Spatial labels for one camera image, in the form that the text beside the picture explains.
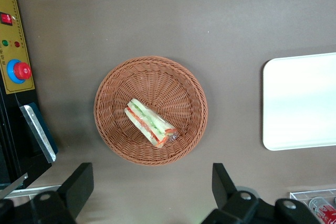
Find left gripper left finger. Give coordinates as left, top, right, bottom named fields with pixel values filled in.
left=31, top=163, right=95, bottom=224

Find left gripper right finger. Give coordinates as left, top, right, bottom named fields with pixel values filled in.
left=212, top=163, right=266, bottom=224

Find triangle sandwich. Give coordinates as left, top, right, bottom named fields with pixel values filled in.
left=124, top=98, right=179, bottom=148

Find cream plastic tray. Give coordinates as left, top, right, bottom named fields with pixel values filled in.
left=262, top=52, right=336, bottom=152

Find brown wicker basket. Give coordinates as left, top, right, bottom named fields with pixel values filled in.
left=93, top=55, right=209, bottom=166

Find clear acrylic bottle rack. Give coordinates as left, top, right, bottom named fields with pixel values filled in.
left=289, top=188, right=336, bottom=224

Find red cola bottle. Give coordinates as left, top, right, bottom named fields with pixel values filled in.
left=308, top=196, right=336, bottom=224

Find red emergency stop button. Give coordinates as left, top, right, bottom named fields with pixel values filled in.
left=6, top=58, right=33, bottom=84

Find black sealing machine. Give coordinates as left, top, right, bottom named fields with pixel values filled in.
left=0, top=0, right=59, bottom=190

